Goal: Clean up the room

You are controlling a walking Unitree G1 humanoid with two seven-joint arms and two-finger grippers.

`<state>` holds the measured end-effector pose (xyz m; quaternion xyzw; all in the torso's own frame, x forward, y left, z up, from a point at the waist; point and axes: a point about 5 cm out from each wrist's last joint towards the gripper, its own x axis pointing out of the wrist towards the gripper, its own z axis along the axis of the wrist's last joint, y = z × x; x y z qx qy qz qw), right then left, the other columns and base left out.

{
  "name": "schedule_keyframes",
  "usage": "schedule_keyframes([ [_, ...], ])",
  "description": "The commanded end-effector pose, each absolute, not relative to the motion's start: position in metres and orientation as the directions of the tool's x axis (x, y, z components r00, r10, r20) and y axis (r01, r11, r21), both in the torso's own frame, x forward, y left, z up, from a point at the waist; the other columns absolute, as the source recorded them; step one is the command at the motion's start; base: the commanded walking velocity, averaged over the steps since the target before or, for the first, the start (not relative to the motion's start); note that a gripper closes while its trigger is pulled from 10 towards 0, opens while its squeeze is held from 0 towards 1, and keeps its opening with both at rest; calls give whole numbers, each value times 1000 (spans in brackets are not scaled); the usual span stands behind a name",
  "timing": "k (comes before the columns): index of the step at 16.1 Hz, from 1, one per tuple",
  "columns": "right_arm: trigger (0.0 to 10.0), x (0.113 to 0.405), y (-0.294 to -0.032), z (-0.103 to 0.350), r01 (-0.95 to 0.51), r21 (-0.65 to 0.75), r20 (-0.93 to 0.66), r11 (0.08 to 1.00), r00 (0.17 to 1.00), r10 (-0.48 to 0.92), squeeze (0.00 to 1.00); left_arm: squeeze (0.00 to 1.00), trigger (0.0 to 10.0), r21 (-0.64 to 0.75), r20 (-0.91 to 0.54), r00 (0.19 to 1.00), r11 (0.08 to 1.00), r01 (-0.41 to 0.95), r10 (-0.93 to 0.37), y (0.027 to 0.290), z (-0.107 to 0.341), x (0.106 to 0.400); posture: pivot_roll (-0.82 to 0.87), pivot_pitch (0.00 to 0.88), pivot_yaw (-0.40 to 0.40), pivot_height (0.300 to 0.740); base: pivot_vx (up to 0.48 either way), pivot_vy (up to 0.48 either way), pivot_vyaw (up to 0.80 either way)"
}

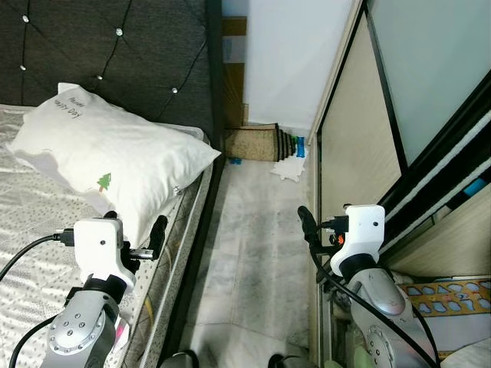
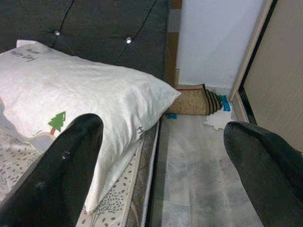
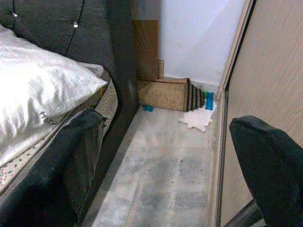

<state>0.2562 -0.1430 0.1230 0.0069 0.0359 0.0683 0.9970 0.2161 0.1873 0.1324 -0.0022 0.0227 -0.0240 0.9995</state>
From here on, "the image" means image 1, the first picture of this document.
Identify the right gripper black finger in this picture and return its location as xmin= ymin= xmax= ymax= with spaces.
xmin=298 ymin=205 xmax=321 ymax=248

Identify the white wrapper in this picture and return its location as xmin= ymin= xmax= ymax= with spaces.
xmin=114 ymin=316 xmax=133 ymax=347

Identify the white paper scrap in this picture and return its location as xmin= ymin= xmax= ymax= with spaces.
xmin=270 ymin=157 xmax=308 ymax=183

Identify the white quilted mattress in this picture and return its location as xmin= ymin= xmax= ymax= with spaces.
xmin=0 ymin=105 xmax=212 ymax=368

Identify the small white cloth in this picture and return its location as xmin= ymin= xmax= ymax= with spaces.
xmin=384 ymin=268 xmax=415 ymax=286

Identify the blue item in wardrobe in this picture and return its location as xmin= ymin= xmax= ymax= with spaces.
xmin=460 ymin=178 xmax=488 ymax=196

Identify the brown floor mat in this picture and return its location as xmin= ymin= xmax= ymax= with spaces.
xmin=225 ymin=123 xmax=300 ymax=162

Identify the wardrobe with sliding glass door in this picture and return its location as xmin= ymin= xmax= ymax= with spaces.
xmin=311 ymin=0 xmax=491 ymax=281

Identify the robot left leg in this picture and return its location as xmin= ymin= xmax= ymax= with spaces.
xmin=157 ymin=350 xmax=200 ymax=368

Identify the yellow patterned rug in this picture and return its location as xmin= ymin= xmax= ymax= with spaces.
xmin=399 ymin=278 xmax=491 ymax=317

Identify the white bedding bundle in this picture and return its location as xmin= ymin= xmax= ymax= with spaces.
xmin=441 ymin=337 xmax=491 ymax=368

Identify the dark tufted headboard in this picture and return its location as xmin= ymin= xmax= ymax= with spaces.
xmin=0 ymin=0 xmax=225 ymax=150

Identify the brown cardboard box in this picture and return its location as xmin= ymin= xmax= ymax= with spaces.
xmin=222 ymin=17 xmax=248 ymax=127

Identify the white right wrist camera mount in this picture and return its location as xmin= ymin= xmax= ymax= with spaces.
xmin=330 ymin=204 xmax=386 ymax=278

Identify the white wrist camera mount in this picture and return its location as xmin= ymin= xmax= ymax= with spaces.
xmin=330 ymin=204 xmax=386 ymax=278
xmin=73 ymin=218 xmax=137 ymax=292

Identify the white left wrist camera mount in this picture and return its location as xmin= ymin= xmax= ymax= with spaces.
xmin=73 ymin=218 xmax=137 ymax=292

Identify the black bed frame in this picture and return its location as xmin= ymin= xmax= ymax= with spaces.
xmin=157 ymin=149 xmax=231 ymax=368

